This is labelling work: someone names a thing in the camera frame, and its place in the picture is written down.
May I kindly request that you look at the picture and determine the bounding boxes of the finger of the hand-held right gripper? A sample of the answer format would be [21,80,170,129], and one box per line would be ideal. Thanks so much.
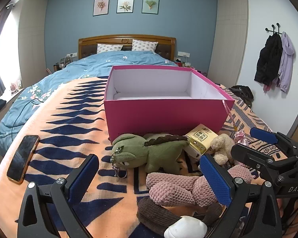
[250,127,298,159]
[230,142,296,186]

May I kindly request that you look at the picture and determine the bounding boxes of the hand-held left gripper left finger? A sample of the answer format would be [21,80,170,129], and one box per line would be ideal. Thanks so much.
[17,154,100,238]

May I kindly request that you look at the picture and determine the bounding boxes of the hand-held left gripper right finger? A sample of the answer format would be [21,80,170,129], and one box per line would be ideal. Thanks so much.
[199,153,283,238]

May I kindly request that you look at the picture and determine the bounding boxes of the pink floral pouch with cord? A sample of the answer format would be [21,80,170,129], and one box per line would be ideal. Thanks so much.
[222,100,249,146]

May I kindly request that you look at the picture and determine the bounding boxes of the beige teddy bear plush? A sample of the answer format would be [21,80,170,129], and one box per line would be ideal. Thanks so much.
[210,134,236,165]

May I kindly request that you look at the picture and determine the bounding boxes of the pink knitted plush toy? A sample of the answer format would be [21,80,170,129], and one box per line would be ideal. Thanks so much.
[146,165,255,207]

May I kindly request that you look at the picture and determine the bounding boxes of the yellow tissue pack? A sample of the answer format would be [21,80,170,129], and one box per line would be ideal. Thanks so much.
[184,123,219,158]

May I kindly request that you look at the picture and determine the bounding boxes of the green dinosaur plush toy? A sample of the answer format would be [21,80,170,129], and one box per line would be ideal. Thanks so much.
[110,133,190,179]

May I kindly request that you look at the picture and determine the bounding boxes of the dark brown plush toy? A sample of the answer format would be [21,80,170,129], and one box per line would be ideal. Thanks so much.
[136,197,223,238]

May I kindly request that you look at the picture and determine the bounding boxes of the pink cardboard box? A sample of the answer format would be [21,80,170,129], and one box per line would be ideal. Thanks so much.
[104,65,235,143]

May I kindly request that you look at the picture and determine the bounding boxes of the wooden door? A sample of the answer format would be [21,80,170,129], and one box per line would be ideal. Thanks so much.
[287,115,298,140]

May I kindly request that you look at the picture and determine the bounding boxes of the pile of dark clothes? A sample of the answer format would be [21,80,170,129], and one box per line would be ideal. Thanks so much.
[228,85,254,108]

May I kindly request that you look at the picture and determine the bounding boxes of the orange patterned blanket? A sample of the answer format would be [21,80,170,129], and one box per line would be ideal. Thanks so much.
[0,76,288,238]

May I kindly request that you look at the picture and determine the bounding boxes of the pink hanging garment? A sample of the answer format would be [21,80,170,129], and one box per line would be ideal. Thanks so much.
[263,78,280,93]

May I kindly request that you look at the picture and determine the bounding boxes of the smartphone with orange case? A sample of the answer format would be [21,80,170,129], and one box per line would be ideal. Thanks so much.
[6,134,41,184]

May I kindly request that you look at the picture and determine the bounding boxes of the black coat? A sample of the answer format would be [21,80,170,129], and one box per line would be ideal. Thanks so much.
[254,33,283,86]

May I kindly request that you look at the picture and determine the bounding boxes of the purple jacket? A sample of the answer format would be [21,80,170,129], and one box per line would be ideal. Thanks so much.
[278,31,295,94]

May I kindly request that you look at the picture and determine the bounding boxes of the cluttered bedside table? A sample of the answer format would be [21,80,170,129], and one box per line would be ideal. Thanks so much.
[52,56,74,73]
[174,57,201,70]

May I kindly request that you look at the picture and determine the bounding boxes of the blue floral duvet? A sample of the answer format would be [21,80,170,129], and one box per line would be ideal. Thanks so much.
[0,50,187,156]

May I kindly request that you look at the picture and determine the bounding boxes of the white dotted pillow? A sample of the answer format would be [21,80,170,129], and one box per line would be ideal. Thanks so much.
[132,39,159,53]
[97,43,125,54]

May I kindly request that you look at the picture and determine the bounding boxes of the wooden headboard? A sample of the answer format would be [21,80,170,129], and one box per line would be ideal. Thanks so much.
[78,35,177,61]

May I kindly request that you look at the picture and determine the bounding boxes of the framed green plant picture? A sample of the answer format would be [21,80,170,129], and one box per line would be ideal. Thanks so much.
[142,0,160,14]

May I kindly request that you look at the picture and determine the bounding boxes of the framed pink flower picture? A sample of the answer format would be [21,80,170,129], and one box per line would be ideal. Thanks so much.
[93,0,110,17]

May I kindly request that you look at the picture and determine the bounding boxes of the framed white flower picture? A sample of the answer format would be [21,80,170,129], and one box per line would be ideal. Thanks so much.
[116,0,134,13]

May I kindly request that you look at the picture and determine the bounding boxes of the thin black cable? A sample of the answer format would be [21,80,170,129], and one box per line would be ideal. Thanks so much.
[11,98,46,142]

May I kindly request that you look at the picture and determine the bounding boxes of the black wall coat rack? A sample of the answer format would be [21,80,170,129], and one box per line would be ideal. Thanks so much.
[265,23,282,36]

